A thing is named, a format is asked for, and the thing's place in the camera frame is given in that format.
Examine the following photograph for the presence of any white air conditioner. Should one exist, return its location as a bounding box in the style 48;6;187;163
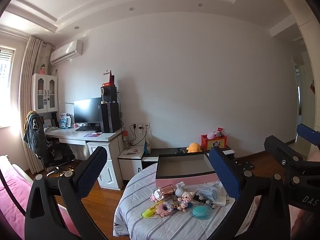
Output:
50;40;83;65

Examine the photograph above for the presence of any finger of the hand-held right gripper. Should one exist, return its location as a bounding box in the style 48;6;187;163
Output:
296;123;320;147
264;135;308;180

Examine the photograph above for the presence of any white side cabinet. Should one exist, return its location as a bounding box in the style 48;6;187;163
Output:
117;148;145;180

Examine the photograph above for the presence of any window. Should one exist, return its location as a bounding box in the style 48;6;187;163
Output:
0;45;16;128

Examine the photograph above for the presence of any white desk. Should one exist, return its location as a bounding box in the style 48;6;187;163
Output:
44;127;125;190

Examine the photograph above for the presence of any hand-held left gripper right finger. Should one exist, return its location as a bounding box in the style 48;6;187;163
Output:
209;146;292;240

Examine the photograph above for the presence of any pink cardboard box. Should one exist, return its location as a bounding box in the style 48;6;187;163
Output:
155;152;220;187

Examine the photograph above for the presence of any red gift box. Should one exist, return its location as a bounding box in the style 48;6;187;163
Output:
103;70;115;87

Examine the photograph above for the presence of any teal round case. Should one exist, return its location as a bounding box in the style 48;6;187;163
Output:
192;205;212;221

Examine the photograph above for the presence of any black office chair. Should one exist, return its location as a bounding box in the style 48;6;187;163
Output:
24;110;75;178

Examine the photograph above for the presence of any beige curtain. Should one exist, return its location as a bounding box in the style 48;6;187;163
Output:
19;36;54;174

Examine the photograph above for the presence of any small white block figure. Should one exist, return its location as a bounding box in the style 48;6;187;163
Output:
150;189;166;202

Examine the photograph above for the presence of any black flower hair clip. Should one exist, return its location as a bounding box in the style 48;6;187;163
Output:
192;195;216;209

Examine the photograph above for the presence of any black computer monitor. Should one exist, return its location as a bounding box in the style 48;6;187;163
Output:
74;97;102;128

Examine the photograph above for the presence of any white bed frame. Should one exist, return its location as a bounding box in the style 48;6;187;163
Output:
0;155;34;184

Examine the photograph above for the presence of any black speaker box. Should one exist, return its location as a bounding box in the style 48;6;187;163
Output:
100;86;117;103

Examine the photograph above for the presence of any white glass-door cabinet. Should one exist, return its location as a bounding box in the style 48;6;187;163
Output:
31;74;59;114

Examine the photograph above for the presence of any clear dental flosser pack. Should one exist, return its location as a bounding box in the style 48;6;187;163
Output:
196;185;219;203

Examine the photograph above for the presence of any blue white box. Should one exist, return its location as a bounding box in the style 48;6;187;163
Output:
60;112;72;128

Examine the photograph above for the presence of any black computer tower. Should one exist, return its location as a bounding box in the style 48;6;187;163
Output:
100;101;121;133

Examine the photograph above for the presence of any black printed jacket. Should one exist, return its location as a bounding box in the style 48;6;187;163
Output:
23;110;48;160

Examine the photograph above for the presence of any cream wardrobe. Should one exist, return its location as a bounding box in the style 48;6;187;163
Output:
276;0;320;155

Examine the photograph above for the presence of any red toy box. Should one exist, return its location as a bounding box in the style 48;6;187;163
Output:
201;134;227;150

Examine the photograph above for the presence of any yellow highlighter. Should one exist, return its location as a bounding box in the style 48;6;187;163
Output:
141;201;165;218

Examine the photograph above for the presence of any large pink block figure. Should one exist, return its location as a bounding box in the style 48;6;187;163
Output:
156;201;175;217

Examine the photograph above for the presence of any pink bedspread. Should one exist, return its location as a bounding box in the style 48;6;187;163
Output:
0;164;80;240

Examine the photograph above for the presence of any rose gold metal canister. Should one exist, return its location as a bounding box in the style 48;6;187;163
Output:
160;184;175;195

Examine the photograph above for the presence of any yellow plush toy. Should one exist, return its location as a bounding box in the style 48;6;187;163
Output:
187;142;203;153

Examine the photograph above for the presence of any black power cable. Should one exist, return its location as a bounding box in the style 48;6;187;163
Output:
129;126;147;147

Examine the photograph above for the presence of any small pink-haired doll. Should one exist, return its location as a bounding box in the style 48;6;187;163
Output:
177;191;195;212

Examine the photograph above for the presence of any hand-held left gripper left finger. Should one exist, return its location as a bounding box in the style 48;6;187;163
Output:
24;146;110;240

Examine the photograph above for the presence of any white vase figurine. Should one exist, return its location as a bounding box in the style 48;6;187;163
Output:
175;182;187;198

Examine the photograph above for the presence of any blue snack bag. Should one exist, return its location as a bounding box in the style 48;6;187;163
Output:
144;132;152;154

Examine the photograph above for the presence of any pink printed cushion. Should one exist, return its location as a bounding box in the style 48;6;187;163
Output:
289;204;320;240

